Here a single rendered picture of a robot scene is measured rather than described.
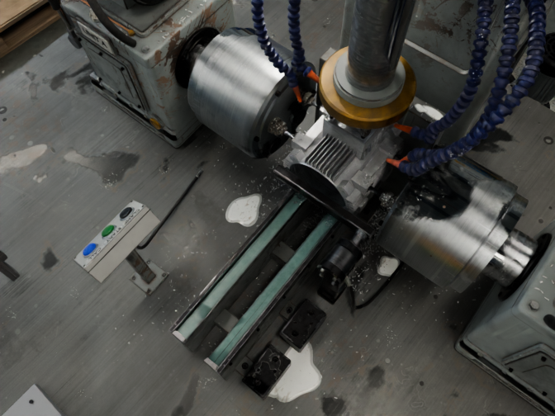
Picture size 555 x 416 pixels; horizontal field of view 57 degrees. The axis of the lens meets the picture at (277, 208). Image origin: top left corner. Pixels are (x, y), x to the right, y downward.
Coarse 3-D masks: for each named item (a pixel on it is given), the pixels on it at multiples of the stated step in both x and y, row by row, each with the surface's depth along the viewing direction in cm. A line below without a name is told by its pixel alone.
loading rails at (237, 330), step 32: (288, 192) 120; (288, 224) 121; (320, 224) 118; (256, 256) 115; (288, 256) 122; (320, 256) 121; (224, 288) 112; (288, 288) 111; (192, 320) 109; (224, 320) 116; (256, 320) 108; (224, 352) 106
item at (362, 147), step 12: (324, 120) 103; (336, 120) 106; (324, 132) 107; (336, 132) 104; (348, 132) 101; (372, 132) 101; (384, 132) 108; (348, 144) 104; (360, 144) 101; (372, 144) 107; (360, 156) 105
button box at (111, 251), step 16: (144, 208) 102; (112, 224) 104; (128, 224) 100; (144, 224) 102; (96, 240) 102; (112, 240) 99; (128, 240) 101; (80, 256) 101; (96, 256) 98; (112, 256) 100; (96, 272) 98
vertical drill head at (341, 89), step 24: (360, 0) 75; (384, 0) 72; (408, 0) 73; (360, 24) 78; (384, 24) 76; (408, 24) 79; (360, 48) 82; (384, 48) 80; (336, 72) 92; (360, 72) 87; (384, 72) 86; (408, 72) 95; (336, 96) 93; (360, 96) 90; (384, 96) 90; (408, 96) 93; (360, 120) 91; (384, 120) 91
